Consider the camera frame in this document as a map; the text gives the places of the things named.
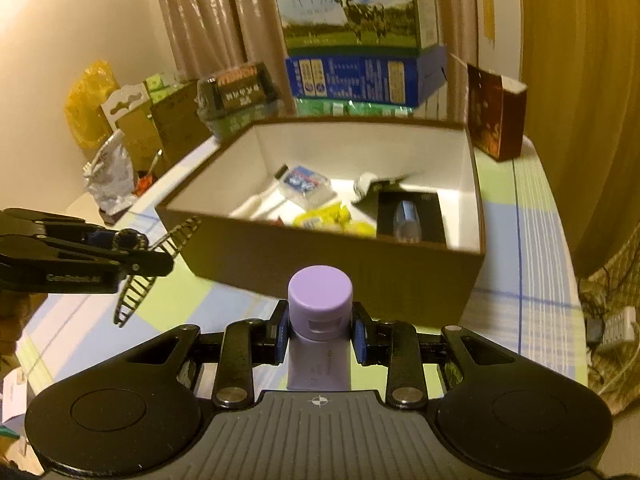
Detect orange handled tool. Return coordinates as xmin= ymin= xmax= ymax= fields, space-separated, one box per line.
xmin=137 ymin=149 xmax=165 ymax=193

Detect white floor box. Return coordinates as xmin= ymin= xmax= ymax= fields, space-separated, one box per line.
xmin=0 ymin=367 xmax=27 ymax=423

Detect purple tube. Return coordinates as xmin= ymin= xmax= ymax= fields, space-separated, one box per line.
xmin=287 ymin=265 xmax=355 ymax=392

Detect blue label clear packet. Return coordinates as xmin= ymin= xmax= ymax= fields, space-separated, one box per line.
xmin=279 ymin=165 xmax=335 ymax=208

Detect beige curtain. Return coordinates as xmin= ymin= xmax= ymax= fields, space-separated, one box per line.
xmin=150 ymin=0 xmax=296 ymax=111

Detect white cardboard carrier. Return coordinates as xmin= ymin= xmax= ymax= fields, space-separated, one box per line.
xmin=100 ymin=84 xmax=151 ymax=133

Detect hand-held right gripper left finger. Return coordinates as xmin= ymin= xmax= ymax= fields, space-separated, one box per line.
xmin=117 ymin=301 xmax=291 ymax=409

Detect yellow curtain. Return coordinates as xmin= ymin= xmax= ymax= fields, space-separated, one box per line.
xmin=520 ymin=0 xmax=640 ymax=276

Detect green tissue packs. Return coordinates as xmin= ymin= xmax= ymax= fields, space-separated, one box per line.
xmin=145 ymin=72 xmax=183 ymax=103

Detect yellow plastic bag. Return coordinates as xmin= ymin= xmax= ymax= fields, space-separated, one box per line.
xmin=65 ymin=60 xmax=121 ymax=150

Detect white power strip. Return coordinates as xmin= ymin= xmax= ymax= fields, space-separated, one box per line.
xmin=597 ymin=307 xmax=639 ymax=353

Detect desktop with checked tablecloth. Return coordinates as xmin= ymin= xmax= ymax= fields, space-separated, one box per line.
xmin=15 ymin=135 xmax=586 ymax=411

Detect silver foil bag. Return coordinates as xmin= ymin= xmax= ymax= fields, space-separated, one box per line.
xmin=82 ymin=130 xmax=138 ymax=221

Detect yellow packet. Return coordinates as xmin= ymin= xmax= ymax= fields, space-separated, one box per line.
xmin=292 ymin=201 xmax=377 ymax=237

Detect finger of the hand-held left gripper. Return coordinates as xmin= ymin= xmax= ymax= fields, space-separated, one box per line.
xmin=0 ymin=207 xmax=151 ymax=254
xmin=0 ymin=235 xmax=175 ymax=278

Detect black product box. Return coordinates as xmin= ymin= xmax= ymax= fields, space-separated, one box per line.
xmin=376 ymin=191 xmax=448 ymax=247

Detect brown cardboard storage box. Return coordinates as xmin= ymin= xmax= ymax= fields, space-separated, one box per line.
xmin=120 ymin=80 xmax=213 ymax=171

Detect yellow paper strip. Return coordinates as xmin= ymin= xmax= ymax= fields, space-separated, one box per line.
xmin=480 ymin=0 xmax=497 ymax=43

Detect green cow print milk carton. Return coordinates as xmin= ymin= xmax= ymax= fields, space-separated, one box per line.
xmin=270 ymin=0 xmax=441 ymax=58

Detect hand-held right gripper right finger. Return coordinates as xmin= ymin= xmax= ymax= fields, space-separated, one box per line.
xmin=351 ymin=300 xmax=519 ymax=409

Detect quilted wicker chair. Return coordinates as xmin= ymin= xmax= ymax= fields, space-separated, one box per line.
xmin=577 ymin=240 xmax=640 ymax=416

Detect white toothbrush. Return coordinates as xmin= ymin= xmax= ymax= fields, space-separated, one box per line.
xmin=227 ymin=162 xmax=296 ymax=221

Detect dark red paper box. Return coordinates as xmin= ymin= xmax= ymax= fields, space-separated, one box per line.
xmin=466 ymin=61 xmax=528 ymax=162

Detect blue printed carton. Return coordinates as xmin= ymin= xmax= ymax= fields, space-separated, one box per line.
xmin=285 ymin=45 xmax=448 ymax=108

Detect plastic wrapped dark food pack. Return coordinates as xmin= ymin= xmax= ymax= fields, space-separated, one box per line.
xmin=196 ymin=61 xmax=281 ymax=138

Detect green drink pack carton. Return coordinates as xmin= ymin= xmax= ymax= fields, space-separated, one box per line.
xmin=294 ymin=96 xmax=418 ymax=120

